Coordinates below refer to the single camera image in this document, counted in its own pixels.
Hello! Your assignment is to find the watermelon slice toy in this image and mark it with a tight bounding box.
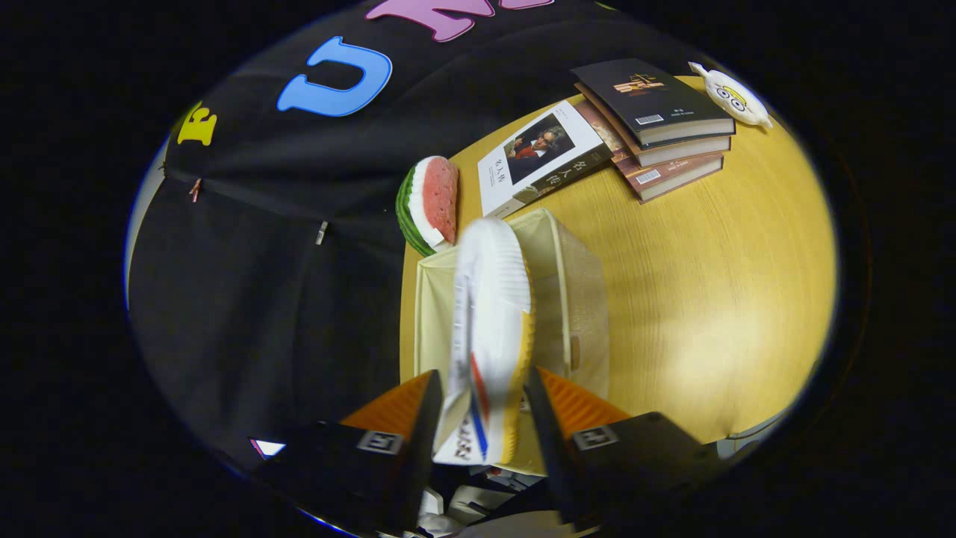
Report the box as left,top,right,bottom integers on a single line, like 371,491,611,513
395,155,460,257

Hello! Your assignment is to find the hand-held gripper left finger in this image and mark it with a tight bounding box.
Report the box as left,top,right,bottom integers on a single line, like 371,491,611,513
250,369,445,535

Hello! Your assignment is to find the brown spine book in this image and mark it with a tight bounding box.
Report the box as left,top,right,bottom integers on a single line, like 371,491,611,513
575,82,733,168

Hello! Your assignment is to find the white portrait cover book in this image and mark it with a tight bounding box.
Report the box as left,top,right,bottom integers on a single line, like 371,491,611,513
477,99,615,220

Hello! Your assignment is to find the reddish brown cover book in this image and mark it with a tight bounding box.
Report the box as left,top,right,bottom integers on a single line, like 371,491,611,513
571,101,725,204

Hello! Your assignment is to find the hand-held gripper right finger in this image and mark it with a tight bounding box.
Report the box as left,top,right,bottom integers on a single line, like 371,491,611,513
523,366,725,535

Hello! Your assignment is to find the white plush toy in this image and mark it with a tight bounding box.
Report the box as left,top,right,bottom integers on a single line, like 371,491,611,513
688,61,774,129

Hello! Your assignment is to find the white canvas shoe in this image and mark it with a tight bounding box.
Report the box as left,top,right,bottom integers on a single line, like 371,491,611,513
433,217,536,468

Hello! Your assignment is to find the beige fabric storage box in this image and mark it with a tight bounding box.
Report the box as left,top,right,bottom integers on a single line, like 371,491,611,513
413,208,609,477

